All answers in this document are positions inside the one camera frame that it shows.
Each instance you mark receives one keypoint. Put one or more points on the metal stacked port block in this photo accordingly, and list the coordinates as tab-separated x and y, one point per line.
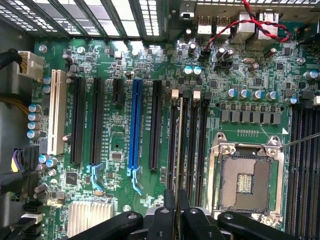
268	25
246	30

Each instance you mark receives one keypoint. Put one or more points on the white SATA plug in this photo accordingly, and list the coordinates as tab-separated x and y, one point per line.
32	218

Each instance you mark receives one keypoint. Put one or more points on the silver finned heatsink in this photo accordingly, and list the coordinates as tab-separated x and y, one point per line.
87	217

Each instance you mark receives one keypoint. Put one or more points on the RAM slot with white clip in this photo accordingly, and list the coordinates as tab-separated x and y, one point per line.
193	150
171	150

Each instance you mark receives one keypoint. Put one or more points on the white power connector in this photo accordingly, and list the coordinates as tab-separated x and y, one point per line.
31	65

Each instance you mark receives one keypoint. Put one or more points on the silver blue capacitor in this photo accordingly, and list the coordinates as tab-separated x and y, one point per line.
33	134
188	70
35	108
292	100
197	70
33	125
231	93
243	94
257	95
272	95
34	117

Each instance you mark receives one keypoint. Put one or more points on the thin metal locking lever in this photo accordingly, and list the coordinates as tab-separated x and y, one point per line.
300	141

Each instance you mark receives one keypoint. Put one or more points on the black expansion slot blue latch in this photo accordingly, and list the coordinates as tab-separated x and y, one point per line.
97	120

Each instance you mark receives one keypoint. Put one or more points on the metal USB port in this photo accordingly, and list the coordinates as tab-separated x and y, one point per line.
222	25
204	25

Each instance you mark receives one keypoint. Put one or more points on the metal CPU socket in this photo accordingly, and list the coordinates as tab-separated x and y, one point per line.
245	182

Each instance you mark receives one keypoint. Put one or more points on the short black expansion slot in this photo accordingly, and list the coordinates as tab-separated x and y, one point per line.
118	91

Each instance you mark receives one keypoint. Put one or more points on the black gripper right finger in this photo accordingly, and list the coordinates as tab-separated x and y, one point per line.
195	225

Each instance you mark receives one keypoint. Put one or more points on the metal display port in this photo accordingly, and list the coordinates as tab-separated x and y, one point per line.
186	12

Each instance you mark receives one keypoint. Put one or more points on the long black expansion slot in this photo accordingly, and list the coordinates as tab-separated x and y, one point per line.
78	120
155	125

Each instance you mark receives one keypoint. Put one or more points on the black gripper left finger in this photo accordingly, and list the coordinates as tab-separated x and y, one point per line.
162	225

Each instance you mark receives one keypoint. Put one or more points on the white PCI expansion slot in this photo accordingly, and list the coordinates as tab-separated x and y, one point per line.
56	112

